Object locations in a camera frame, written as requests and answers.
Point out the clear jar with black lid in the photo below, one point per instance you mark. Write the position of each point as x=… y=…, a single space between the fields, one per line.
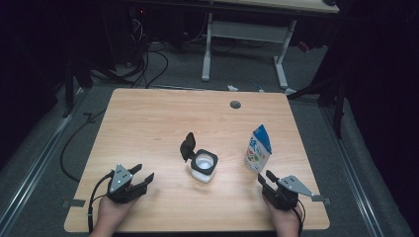
x=204 y=163

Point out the white-framed desk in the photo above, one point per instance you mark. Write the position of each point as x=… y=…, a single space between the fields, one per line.
x=247 y=31

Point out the grey tape piece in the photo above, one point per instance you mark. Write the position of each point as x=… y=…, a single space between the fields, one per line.
x=74 y=203
x=322 y=199

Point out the metal floor rail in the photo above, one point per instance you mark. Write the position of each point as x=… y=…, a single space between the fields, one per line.
x=34 y=171
x=354 y=174

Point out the black stand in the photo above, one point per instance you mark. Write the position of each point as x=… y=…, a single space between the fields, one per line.
x=338 y=112
x=68 y=95

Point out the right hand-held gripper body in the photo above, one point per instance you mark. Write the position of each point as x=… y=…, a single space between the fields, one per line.
x=286 y=194

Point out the white and blue pouch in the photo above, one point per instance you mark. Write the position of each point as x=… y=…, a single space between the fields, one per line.
x=258 y=151

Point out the person's right hand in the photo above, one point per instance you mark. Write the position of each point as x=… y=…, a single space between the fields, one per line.
x=286 y=223

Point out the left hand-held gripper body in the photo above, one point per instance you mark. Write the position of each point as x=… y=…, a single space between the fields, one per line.
x=120 y=184

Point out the person's left hand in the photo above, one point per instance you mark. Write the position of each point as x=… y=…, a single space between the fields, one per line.
x=110 y=217

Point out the white plug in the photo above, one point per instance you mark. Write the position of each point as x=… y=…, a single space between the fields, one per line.
x=232 y=88

